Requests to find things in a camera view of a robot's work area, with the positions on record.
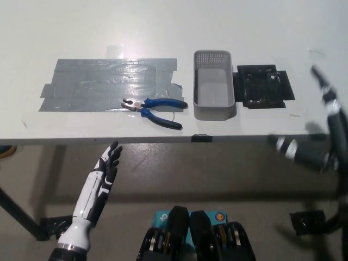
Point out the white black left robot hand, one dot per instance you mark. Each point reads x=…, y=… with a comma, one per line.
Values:
x=95, y=187

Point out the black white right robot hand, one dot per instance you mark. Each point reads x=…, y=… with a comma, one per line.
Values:
x=333, y=106

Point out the black floor tape patch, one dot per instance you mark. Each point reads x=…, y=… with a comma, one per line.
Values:
x=305, y=223
x=54, y=227

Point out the yellow black round object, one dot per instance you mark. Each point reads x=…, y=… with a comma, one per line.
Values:
x=6, y=152

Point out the small black tape strip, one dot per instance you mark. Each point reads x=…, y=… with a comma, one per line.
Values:
x=202, y=138

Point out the grey perforated plastic basket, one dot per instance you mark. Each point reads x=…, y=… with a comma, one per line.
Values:
x=213, y=111

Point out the grey duct tape patch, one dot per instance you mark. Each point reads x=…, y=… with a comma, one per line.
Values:
x=108, y=84

